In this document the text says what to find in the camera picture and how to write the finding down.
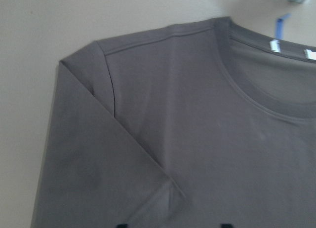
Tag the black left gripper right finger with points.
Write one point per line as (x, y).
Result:
(226, 226)

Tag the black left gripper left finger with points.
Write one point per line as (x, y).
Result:
(121, 226)

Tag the dark brown t-shirt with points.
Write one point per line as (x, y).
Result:
(188, 126)

